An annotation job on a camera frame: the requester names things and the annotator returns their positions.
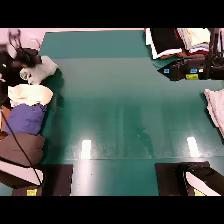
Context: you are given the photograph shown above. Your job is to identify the black garment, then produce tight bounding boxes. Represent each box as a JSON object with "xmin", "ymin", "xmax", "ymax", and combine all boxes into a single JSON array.
[
  {"xmin": 149, "ymin": 28, "xmax": 184, "ymax": 56},
  {"xmin": 0, "ymin": 48, "xmax": 43, "ymax": 103}
]

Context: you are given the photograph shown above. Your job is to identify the beige folded garment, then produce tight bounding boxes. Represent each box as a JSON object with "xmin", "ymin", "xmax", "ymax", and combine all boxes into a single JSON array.
[{"xmin": 176, "ymin": 28, "xmax": 212, "ymax": 52}]

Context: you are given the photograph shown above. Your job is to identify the red garment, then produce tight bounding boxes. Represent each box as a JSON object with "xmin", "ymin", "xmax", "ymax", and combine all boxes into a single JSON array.
[{"xmin": 185, "ymin": 47, "xmax": 210, "ymax": 58}]

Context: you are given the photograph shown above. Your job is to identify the pink garment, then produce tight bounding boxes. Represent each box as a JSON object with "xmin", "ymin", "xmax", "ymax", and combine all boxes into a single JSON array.
[{"xmin": 203, "ymin": 87, "xmax": 224, "ymax": 142}]

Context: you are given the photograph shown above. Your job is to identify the white garment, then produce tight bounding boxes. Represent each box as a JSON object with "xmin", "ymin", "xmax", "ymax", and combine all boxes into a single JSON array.
[{"xmin": 144, "ymin": 28, "xmax": 184, "ymax": 61}]

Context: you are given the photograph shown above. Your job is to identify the brown garment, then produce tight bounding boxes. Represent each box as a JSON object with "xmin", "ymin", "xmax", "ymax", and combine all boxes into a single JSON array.
[{"xmin": 0, "ymin": 132, "xmax": 46, "ymax": 168}]

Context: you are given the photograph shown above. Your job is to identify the purple garment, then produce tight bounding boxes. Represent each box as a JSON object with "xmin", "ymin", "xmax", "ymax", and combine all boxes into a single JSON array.
[{"xmin": 3, "ymin": 103, "xmax": 49, "ymax": 136}]

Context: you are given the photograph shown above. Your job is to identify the cream garment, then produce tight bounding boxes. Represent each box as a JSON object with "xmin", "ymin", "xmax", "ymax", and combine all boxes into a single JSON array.
[{"xmin": 7, "ymin": 83, "xmax": 55, "ymax": 108}]

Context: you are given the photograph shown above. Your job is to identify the black cable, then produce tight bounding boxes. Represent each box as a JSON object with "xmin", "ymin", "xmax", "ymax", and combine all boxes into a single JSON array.
[{"xmin": 0, "ymin": 109, "xmax": 45, "ymax": 188}]

